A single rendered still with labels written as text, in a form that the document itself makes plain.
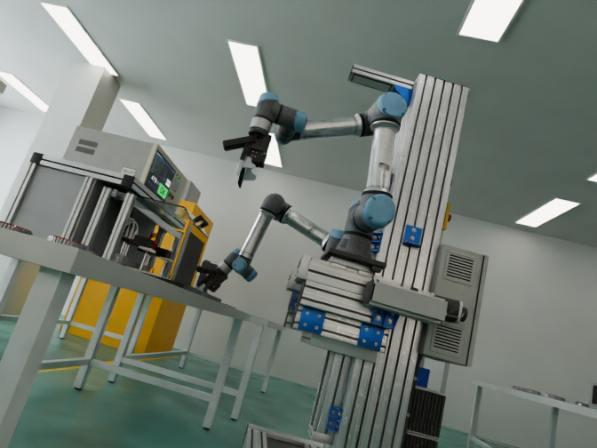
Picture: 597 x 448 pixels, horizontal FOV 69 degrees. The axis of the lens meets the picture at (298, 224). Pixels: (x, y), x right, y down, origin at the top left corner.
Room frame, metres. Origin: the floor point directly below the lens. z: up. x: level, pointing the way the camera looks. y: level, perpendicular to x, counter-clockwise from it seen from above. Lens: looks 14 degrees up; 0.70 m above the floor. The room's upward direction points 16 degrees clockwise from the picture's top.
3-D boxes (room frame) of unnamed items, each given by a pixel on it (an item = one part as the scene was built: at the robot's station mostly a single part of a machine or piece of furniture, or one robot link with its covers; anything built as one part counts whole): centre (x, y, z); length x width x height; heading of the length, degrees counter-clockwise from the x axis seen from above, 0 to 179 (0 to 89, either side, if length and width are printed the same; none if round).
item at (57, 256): (1.99, 0.77, 0.72); 2.20 x 1.01 x 0.05; 174
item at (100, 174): (2.00, 0.85, 1.09); 0.68 x 0.44 x 0.05; 174
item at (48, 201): (1.68, 0.96, 0.91); 0.28 x 0.03 x 0.32; 84
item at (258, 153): (1.46, 0.22, 1.29); 0.09 x 0.08 x 0.12; 92
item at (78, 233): (1.99, 0.78, 0.92); 0.66 x 0.01 x 0.30; 174
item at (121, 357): (4.34, 0.46, 0.37); 1.85 x 1.10 x 0.75; 174
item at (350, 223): (1.66, -0.24, 1.20); 0.13 x 0.12 x 0.14; 10
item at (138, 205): (1.97, 0.63, 1.03); 0.62 x 0.01 x 0.03; 174
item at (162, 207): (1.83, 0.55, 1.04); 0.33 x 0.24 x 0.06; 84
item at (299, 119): (1.49, 0.13, 1.45); 0.11 x 0.11 x 0.08; 10
